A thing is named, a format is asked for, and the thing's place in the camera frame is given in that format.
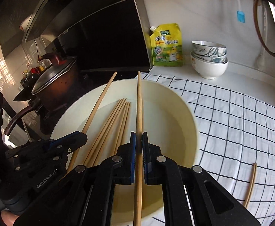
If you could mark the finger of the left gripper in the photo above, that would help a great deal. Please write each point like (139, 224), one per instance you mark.
(65, 139)
(46, 149)

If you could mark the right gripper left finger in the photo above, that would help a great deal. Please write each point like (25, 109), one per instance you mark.
(85, 195)

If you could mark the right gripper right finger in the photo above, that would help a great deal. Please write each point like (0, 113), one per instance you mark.
(191, 196)

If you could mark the left hand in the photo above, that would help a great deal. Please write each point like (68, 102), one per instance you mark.
(8, 217)

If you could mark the dark cooking pot with lid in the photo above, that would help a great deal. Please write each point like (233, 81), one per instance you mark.
(53, 87)

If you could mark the white checkered cloth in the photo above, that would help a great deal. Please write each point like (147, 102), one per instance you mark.
(237, 140)

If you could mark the large cream oval basin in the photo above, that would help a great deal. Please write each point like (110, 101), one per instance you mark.
(166, 118)

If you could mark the white ceramic bowl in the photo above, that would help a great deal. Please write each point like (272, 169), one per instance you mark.
(206, 69)

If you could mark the yellow detergent refill pouch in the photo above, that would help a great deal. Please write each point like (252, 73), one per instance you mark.
(166, 45)

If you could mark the blue patterned bowl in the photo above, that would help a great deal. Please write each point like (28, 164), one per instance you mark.
(208, 49)
(218, 60)

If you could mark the blue silicone brush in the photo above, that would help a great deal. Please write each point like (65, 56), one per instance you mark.
(240, 13)

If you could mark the white wall pipe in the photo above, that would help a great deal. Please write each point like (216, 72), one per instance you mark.
(265, 30)

